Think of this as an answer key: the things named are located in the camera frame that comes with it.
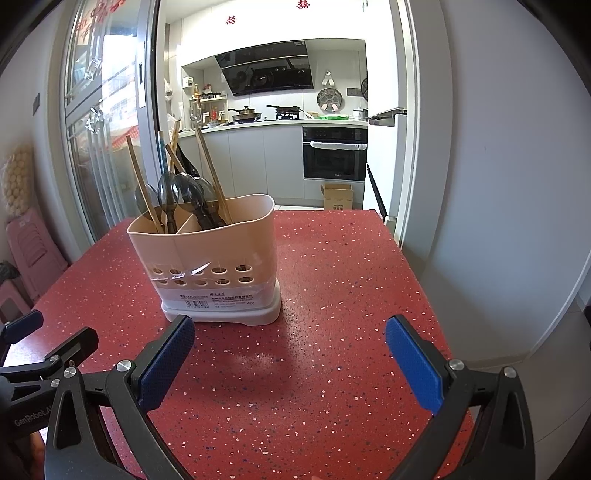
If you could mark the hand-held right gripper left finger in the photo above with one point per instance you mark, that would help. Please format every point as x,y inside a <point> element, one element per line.
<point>166,364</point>

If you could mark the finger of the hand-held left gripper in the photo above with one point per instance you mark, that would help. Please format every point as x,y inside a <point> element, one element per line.
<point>21,325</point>
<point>76,346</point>

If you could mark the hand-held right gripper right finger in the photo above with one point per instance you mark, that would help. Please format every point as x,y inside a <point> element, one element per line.
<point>415,364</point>

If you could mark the beige plastic utensil holder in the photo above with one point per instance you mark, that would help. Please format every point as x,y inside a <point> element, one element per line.
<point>207,254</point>

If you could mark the plain bamboo chopstick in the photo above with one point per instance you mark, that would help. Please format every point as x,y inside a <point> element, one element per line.
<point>210,170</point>
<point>143,180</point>
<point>175,159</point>

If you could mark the small pink plastic stool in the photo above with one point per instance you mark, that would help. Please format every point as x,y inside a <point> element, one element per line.
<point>14,300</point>

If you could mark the black bag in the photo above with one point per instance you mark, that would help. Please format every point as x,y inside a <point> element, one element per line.
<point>8,272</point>

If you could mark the stack of pink plastic stools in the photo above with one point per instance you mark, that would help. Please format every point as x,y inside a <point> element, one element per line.
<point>34,249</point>

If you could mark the bag of pale balls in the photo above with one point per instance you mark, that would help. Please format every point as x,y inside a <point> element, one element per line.
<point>16,180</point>

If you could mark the cardboard box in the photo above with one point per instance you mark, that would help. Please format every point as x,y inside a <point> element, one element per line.
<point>337,197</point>

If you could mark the black built-in oven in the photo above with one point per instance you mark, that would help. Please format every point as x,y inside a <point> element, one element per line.
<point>334,161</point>

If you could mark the white kitchen cabinet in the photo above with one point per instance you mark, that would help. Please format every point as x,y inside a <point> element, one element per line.
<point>258,161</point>

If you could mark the sliding glass door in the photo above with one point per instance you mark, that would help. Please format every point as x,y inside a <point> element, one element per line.
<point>106,115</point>

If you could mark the condiment bottle rack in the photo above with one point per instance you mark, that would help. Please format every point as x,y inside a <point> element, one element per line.
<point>207,108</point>

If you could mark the cooking pot with lid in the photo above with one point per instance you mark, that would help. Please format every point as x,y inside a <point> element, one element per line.
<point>245,114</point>

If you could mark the round metal steamer rack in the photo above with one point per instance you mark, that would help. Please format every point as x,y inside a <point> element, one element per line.
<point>330,100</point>

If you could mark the black frying pan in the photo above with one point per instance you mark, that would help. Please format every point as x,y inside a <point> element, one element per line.
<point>286,110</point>

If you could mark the black range hood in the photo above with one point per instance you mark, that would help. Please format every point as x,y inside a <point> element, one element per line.
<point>268,69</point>

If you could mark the black wall switch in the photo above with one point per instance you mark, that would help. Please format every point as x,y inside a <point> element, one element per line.
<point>36,104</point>

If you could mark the dark round wall utensil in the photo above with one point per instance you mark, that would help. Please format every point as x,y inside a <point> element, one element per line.
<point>364,88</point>

